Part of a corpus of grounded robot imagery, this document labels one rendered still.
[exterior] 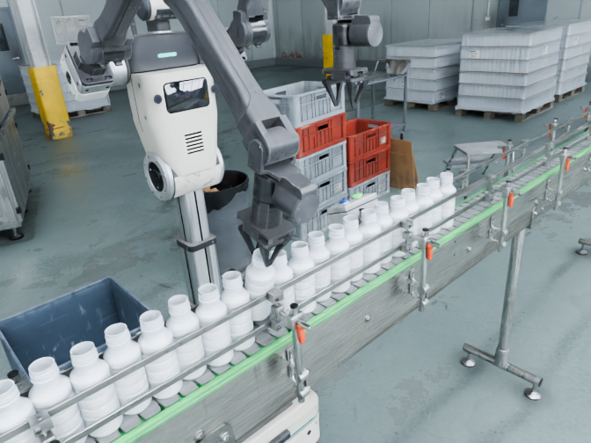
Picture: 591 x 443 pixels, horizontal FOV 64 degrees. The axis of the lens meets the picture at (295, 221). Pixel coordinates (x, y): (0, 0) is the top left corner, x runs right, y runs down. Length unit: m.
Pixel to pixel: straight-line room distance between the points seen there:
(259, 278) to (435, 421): 1.47
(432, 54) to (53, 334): 7.25
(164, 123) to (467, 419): 1.70
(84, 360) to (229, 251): 2.42
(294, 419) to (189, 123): 1.13
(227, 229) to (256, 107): 2.35
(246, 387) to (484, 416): 1.48
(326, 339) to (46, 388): 0.60
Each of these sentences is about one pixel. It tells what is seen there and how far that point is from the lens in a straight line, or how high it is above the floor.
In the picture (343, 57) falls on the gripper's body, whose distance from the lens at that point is 1.25.
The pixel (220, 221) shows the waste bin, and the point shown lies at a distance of 3.08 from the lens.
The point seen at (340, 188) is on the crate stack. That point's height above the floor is 0.29.
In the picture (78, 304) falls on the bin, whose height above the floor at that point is 0.90.
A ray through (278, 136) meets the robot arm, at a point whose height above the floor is 1.44.
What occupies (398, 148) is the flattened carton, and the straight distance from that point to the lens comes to 4.47.
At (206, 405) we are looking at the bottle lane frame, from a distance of 0.98.
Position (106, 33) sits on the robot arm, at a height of 1.61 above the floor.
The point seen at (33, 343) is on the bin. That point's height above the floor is 0.85.
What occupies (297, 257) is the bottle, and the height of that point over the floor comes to 1.14.
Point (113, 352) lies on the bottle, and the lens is 0.87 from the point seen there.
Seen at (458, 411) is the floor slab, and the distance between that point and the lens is 2.33.
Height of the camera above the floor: 1.63
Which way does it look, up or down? 24 degrees down
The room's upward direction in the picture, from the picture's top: 4 degrees counter-clockwise
